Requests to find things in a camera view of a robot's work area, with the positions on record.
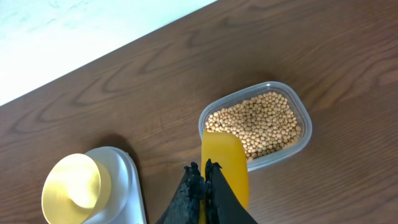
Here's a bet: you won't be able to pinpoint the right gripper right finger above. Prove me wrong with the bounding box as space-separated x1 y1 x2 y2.
205 159 257 224

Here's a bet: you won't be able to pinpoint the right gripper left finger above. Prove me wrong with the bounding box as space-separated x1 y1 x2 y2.
156 162 206 224

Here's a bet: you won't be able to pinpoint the pale yellow plastic bowl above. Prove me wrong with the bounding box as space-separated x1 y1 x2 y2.
41 154 112 224

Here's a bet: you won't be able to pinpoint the white digital kitchen scale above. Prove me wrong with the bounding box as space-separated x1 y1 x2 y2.
85 146 147 224

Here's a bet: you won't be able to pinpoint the yellow measuring scoop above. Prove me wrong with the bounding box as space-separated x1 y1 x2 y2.
200 131 249 223

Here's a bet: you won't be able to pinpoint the clear plastic container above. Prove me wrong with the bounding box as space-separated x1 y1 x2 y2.
198 82 312 171

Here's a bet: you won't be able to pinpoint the soybeans in container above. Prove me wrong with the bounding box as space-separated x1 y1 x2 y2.
205 91 302 161

